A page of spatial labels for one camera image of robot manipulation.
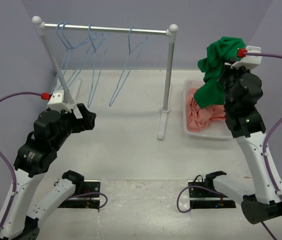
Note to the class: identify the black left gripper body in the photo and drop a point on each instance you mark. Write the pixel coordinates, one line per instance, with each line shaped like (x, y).
(71, 124)

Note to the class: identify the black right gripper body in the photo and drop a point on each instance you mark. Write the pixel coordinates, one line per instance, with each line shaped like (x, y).
(229, 76)

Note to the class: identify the green t shirt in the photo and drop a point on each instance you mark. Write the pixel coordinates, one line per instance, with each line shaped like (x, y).
(217, 53)

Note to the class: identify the blue hanger with shirt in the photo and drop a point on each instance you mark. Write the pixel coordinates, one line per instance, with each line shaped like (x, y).
(98, 42)

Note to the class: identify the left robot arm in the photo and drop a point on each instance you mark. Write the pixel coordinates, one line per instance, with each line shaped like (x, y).
(19, 220)

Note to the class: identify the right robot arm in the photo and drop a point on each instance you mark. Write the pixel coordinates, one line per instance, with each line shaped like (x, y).
(264, 201)

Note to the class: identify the blue hanger far left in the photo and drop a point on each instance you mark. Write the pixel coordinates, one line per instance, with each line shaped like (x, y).
(68, 50)

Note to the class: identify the pink t shirt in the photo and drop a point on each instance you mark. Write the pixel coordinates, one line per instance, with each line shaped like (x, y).
(198, 119)

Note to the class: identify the blue hanger middle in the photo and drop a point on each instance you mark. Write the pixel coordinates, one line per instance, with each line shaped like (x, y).
(134, 53)

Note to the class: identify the white plastic laundry basket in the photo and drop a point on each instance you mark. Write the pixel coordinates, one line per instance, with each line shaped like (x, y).
(217, 130)

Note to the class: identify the white metal clothes rack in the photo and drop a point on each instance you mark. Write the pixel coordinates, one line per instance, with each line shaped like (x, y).
(171, 33)

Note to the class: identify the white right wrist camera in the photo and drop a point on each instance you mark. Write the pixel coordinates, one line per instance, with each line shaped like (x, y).
(248, 61)

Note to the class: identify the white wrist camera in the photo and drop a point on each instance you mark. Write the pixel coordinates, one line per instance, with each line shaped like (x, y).
(59, 103)
(248, 61)

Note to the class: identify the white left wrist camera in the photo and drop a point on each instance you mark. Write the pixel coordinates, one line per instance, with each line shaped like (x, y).
(59, 103)

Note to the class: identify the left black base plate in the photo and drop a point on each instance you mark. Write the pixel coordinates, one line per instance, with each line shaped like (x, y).
(85, 202)

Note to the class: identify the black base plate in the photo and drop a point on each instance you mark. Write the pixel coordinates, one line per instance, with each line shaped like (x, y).
(202, 199)
(85, 202)

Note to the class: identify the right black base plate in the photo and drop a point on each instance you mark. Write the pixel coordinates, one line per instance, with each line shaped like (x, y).
(202, 199)

